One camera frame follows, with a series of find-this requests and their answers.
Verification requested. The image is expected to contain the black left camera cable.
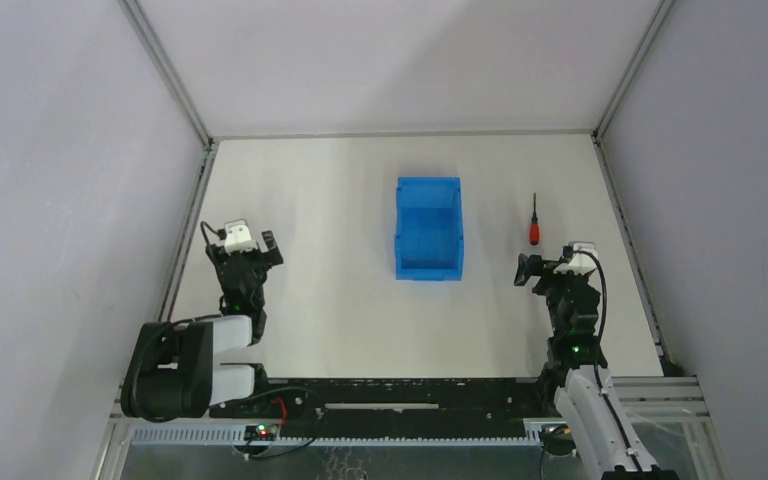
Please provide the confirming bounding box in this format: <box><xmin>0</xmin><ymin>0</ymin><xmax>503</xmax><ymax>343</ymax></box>
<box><xmin>199</xmin><ymin>220</ymin><xmax>228</xmax><ymax>248</ymax></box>

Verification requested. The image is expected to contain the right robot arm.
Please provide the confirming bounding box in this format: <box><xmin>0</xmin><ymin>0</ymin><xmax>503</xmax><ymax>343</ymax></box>
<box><xmin>514</xmin><ymin>244</ymin><xmax>678</xmax><ymax>479</ymax></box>

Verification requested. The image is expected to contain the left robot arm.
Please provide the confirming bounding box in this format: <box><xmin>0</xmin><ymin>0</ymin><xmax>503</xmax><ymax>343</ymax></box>
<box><xmin>120</xmin><ymin>226</ymin><xmax>283</xmax><ymax>423</ymax></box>

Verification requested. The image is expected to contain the red handled screwdriver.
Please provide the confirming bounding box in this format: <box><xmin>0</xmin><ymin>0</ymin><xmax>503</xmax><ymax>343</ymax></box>
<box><xmin>528</xmin><ymin>193</ymin><xmax>540</xmax><ymax>246</ymax></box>

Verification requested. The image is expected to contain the aluminium frame profile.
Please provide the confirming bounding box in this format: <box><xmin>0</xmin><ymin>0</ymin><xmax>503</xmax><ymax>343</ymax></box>
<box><xmin>613</xmin><ymin>377</ymin><xmax>710</xmax><ymax>423</ymax></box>

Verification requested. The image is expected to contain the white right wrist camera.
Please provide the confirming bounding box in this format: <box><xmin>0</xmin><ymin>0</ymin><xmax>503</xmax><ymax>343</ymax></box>
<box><xmin>553</xmin><ymin>242</ymin><xmax>598</xmax><ymax>276</ymax></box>

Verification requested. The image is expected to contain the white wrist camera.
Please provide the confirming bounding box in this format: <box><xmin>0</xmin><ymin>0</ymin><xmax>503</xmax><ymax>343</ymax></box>
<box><xmin>223</xmin><ymin>219</ymin><xmax>258</xmax><ymax>254</ymax></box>
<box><xmin>553</xmin><ymin>242</ymin><xmax>598</xmax><ymax>276</ymax></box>

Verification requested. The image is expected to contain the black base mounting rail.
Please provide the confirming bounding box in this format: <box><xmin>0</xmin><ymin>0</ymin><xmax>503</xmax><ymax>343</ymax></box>
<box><xmin>208</xmin><ymin>378</ymin><xmax>557</xmax><ymax>440</ymax></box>

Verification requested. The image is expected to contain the small electronics board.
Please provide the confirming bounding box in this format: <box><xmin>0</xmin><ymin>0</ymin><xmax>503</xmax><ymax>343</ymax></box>
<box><xmin>243</xmin><ymin>424</ymin><xmax>280</xmax><ymax>443</ymax></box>

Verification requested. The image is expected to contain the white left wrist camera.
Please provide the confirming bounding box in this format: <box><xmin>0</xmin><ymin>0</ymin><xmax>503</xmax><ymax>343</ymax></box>
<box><xmin>223</xmin><ymin>219</ymin><xmax>258</xmax><ymax>254</ymax></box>

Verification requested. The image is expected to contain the blue plastic bin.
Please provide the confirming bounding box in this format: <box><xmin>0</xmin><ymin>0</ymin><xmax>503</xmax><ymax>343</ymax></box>
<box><xmin>394</xmin><ymin>176</ymin><xmax>465</xmax><ymax>281</ymax></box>

